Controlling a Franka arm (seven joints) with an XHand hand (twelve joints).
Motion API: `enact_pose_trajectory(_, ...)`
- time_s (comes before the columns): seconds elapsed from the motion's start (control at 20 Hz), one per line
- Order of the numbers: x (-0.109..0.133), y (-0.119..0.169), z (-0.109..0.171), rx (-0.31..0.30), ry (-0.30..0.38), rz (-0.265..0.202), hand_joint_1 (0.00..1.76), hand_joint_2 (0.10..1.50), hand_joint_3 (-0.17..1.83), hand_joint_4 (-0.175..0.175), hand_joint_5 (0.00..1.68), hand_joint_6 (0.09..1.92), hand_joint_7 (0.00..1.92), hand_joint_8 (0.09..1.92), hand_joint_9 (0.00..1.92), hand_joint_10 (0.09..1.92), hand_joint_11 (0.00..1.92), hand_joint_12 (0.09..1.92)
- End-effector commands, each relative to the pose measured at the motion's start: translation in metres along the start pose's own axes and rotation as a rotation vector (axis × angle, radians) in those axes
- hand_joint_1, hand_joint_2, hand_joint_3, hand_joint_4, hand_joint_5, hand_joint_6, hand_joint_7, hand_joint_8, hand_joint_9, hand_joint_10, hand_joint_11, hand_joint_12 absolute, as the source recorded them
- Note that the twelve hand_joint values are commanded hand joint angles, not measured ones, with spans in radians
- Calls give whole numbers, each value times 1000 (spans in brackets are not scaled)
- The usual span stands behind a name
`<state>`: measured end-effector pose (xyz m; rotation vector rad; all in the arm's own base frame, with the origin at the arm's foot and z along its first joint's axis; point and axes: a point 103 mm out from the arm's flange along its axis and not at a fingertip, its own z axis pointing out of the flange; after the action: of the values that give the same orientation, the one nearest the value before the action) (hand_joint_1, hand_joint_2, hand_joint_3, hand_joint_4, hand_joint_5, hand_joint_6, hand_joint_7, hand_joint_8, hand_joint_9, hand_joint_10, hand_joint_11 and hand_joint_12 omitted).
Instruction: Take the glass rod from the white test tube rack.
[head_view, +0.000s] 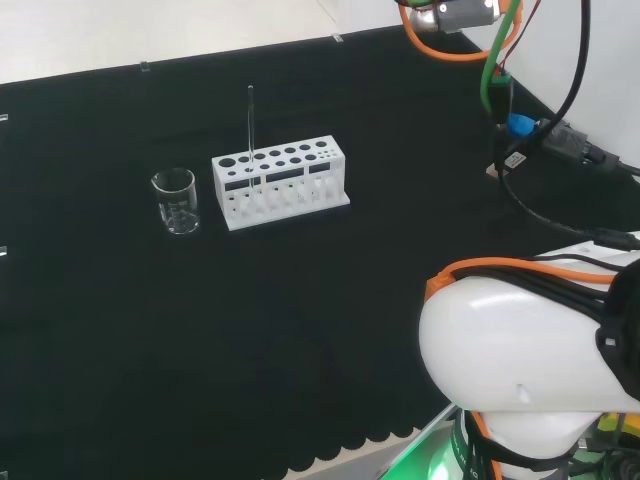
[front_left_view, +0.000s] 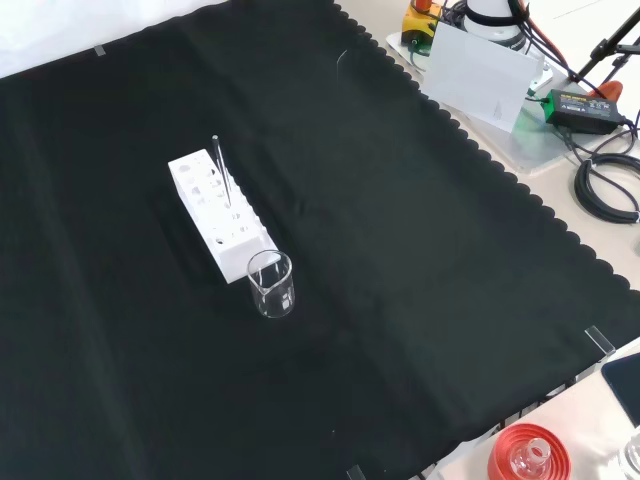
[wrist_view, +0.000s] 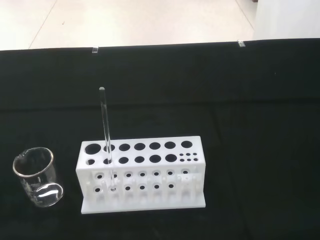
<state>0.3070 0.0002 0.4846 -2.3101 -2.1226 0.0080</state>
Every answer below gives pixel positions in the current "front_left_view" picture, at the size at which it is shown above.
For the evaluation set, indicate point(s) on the black tripod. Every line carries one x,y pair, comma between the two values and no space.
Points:
607,42

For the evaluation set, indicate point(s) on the clear glass rod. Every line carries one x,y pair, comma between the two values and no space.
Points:
220,167

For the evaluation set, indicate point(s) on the yellow stop button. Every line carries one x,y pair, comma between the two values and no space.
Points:
417,27

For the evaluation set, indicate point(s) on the orange clamp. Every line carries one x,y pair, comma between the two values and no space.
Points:
610,90

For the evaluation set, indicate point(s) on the black tablet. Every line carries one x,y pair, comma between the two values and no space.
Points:
627,385

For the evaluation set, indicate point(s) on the clear glass beaker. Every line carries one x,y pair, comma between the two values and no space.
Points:
270,306

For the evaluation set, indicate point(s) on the black bench cloth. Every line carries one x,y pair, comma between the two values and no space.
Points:
350,250

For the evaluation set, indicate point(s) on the white test tube rack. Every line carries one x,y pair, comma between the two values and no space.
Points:
235,250

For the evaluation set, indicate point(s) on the clear glass vessel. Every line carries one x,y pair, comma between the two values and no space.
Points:
631,457

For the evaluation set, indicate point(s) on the clear base plate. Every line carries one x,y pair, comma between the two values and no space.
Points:
530,150

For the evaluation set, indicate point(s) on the pale white board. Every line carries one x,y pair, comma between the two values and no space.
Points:
475,75

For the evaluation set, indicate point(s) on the clear round-bottom flask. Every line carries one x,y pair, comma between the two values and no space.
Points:
535,452

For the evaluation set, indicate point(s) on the black power adapter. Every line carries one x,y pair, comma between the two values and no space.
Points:
585,112

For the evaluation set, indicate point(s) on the clear cloth clip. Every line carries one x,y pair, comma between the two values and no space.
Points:
355,473
99,50
599,341

